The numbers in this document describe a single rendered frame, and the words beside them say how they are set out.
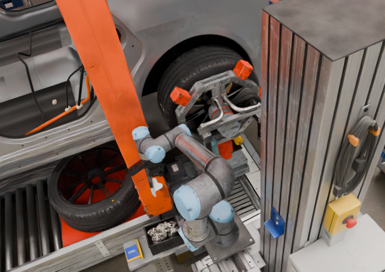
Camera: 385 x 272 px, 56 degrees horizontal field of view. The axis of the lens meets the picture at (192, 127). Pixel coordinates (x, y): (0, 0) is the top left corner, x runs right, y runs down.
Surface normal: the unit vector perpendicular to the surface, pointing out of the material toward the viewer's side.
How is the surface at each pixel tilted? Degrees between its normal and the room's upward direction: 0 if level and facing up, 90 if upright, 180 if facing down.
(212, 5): 90
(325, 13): 0
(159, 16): 90
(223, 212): 8
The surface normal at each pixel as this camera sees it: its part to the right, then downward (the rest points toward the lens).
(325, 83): -0.90, 0.39
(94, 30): 0.36, 0.65
